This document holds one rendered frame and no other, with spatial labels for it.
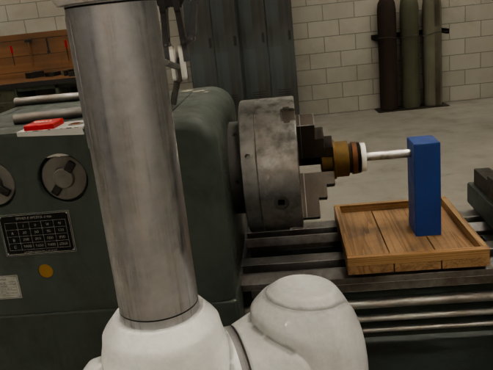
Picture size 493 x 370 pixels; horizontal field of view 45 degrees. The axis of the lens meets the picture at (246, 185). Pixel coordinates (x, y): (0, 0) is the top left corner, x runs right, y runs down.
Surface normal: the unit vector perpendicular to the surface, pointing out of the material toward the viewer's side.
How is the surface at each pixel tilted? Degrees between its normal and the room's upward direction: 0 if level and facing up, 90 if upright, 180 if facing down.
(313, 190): 62
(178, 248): 89
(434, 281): 90
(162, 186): 89
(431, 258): 90
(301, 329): 58
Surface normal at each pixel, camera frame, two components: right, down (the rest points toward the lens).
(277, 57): 0.00, 0.29
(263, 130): -0.11, -0.44
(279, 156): -0.09, -0.06
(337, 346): 0.47, -0.09
